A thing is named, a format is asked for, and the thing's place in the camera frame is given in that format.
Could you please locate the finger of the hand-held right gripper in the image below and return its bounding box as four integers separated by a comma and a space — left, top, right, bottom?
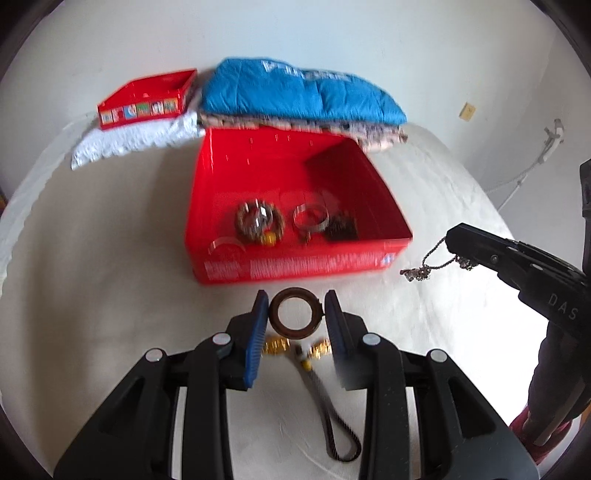
444, 223, 522, 287

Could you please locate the silver chain bracelet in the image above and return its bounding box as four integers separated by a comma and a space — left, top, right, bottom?
399, 235, 481, 283

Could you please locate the wide silver bangle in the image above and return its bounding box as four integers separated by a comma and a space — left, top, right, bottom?
292, 203, 329, 234

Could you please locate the red agate ring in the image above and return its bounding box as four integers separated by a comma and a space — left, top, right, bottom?
269, 287, 322, 337

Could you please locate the thin silver bangle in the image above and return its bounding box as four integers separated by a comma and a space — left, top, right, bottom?
210, 236, 247, 254

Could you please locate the blue quilted jacket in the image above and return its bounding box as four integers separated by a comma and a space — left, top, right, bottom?
202, 58, 408, 126

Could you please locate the folded patterned cloth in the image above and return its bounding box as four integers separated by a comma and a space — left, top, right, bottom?
198, 111, 409, 154

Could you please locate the wooden bead bracelet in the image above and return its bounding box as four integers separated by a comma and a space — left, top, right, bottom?
235, 199, 283, 245

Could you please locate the large red tin box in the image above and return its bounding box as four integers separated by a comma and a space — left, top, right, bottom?
184, 126, 413, 287

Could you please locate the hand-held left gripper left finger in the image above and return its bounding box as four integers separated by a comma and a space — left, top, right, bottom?
53, 290, 270, 480

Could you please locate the white cable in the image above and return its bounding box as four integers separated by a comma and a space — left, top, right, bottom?
482, 119, 566, 213

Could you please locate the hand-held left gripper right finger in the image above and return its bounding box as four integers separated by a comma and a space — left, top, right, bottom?
324, 290, 541, 480

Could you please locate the white lace cloth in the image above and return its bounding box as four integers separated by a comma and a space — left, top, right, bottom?
70, 90, 206, 171

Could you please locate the black braided cord with charm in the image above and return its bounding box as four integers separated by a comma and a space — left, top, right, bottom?
295, 338, 362, 462

